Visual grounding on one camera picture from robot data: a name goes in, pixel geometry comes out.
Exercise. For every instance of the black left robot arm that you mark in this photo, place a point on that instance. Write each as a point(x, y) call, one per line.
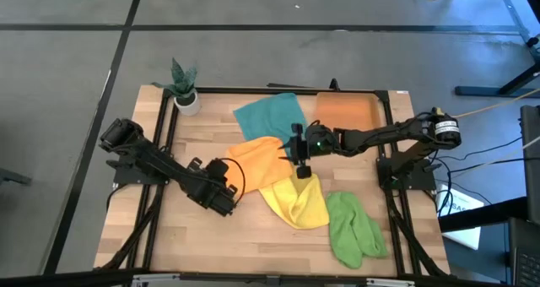
point(152, 160)

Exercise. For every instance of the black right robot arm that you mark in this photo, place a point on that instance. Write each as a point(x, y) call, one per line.
point(379, 135)

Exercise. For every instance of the green microfiber towel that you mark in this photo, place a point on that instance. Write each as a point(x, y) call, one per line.
point(350, 228)

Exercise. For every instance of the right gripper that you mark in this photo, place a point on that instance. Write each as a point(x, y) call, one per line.
point(301, 149)

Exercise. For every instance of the black desk leg frame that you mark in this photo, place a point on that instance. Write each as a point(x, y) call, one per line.
point(523, 21)

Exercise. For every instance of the black monitor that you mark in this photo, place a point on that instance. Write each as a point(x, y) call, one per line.
point(532, 164)

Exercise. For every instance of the teal microfiber towel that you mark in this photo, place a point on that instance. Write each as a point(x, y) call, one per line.
point(270, 116)

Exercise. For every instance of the orange microfiber towel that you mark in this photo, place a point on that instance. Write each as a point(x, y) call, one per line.
point(257, 164)

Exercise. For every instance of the silver black front rail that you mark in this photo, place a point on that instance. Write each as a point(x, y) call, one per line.
point(270, 280)

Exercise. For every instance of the grey chair foot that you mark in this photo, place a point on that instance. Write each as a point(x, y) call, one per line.
point(12, 177)

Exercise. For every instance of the black desk bar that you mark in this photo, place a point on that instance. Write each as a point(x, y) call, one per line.
point(485, 214)

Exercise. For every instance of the white cardboard box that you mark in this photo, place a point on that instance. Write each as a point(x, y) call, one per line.
point(464, 236)

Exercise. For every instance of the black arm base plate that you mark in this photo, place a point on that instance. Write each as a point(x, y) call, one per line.
point(415, 179)
point(126, 177)

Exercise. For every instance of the yellow microfiber towel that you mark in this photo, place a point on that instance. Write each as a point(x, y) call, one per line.
point(295, 202)

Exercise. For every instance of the black keyboard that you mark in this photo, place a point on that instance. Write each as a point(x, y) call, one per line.
point(527, 261)

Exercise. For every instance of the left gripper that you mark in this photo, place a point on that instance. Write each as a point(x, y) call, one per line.
point(213, 194)

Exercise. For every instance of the potted plant in white pot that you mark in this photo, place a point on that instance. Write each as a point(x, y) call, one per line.
point(187, 105)

